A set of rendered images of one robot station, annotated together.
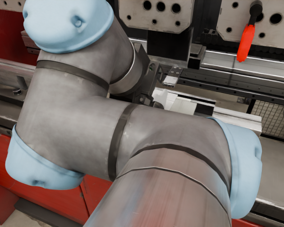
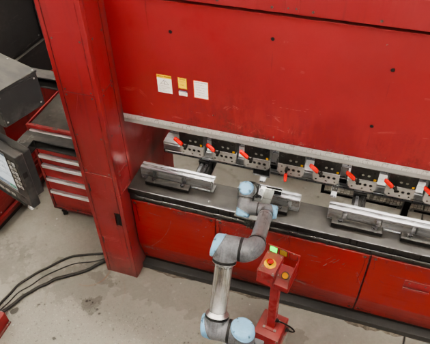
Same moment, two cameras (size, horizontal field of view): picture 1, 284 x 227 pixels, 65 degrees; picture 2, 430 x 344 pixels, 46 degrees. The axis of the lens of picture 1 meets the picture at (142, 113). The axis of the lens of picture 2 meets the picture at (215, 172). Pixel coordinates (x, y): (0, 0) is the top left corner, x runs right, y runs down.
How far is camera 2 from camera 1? 2.54 m
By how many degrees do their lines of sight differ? 5
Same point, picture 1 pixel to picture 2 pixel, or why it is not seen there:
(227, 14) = (280, 167)
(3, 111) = (177, 196)
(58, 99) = (246, 203)
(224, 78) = not seen: hidden behind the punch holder
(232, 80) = not seen: hidden behind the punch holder
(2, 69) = (173, 173)
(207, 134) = (269, 207)
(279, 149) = (312, 207)
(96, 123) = (253, 206)
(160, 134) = (263, 207)
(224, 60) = not seen: hidden behind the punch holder
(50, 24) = (245, 191)
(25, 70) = (185, 173)
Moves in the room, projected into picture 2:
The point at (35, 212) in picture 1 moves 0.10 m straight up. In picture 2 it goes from (162, 266) to (161, 258)
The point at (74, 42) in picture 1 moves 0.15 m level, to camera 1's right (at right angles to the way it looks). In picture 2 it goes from (248, 193) to (276, 192)
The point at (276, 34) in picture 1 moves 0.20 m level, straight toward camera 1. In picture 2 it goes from (294, 173) to (281, 196)
